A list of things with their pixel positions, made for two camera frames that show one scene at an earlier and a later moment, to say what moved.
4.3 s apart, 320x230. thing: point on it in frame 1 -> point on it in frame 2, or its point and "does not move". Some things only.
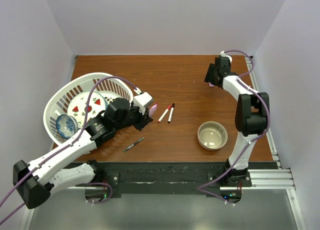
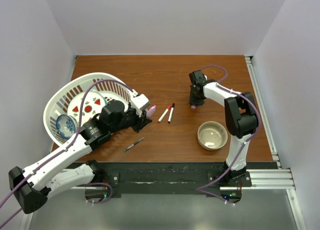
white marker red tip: x=164 y=113 does not move
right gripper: x=209 y=75 -> x=192 y=100
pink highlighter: x=152 y=109 does not move
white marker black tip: x=171 y=113 does not move
